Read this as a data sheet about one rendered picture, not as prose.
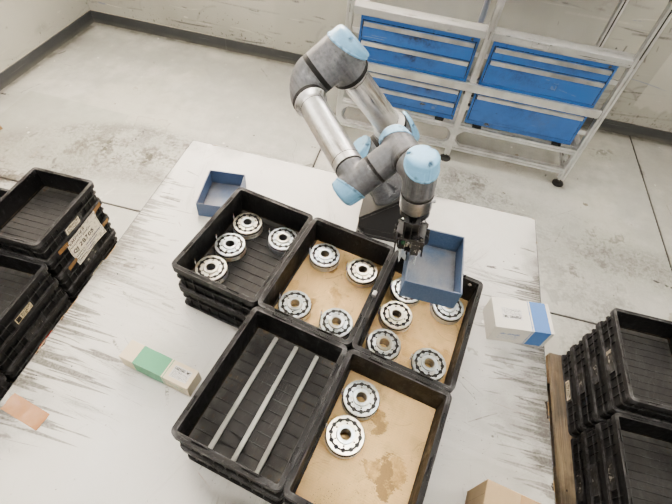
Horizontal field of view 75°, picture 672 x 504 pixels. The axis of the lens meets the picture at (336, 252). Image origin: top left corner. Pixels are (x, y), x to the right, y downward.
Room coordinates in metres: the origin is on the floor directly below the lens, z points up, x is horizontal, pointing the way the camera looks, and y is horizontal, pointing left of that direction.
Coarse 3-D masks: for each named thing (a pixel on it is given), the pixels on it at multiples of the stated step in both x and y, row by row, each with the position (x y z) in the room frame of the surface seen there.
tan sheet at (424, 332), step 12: (396, 276) 0.90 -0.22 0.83; (384, 300) 0.80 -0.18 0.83; (420, 312) 0.77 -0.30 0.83; (372, 324) 0.70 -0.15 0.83; (420, 324) 0.73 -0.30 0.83; (432, 324) 0.73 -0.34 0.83; (456, 324) 0.74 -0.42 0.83; (408, 336) 0.68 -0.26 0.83; (420, 336) 0.68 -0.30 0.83; (432, 336) 0.69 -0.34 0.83; (444, 336) 0.69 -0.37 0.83; (456, 336) 0.70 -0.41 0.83; (408, 348) 0.64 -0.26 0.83; (420, 348) 0.64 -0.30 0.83; (432, 348) 0.65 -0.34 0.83; (444, 348) 0.65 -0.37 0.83; (396, 360) 0.59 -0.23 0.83; (408, 360) 0.60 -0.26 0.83
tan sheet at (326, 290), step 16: (352, 256) 0.96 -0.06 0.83; (304, 272) 0.86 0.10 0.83; (320, 272) 0.87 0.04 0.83; (336, 272) 0.88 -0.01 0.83; (288, 288) 0.79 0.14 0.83; (304, 288) 0.80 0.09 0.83; (320, 288) 0.81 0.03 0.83; (336, 288) 0.82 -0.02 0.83; (352, 288) 0.82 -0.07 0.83; (368, 288) 0.83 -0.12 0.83; (320, 304) 0.75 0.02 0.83; (336, 304) 0.75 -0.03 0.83; (352, 304) 0.76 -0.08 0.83
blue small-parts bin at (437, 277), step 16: (432, 240) 0.85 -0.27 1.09; (448, 240) 0.85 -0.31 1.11; (464, 240) 0.83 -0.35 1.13; (432, 256) 0.81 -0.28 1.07; (448, 256) 0.82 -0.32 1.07; (416, 272) 0.75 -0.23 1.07; (432, 272) 0.76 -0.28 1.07; (448, 272) 0.76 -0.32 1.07; (400, 288) 0.68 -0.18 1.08; (416, 288) 0.66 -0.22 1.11; (432, 288) 0.66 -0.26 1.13; (448, 288) 0.71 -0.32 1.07; (448, 304) 0.65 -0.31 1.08
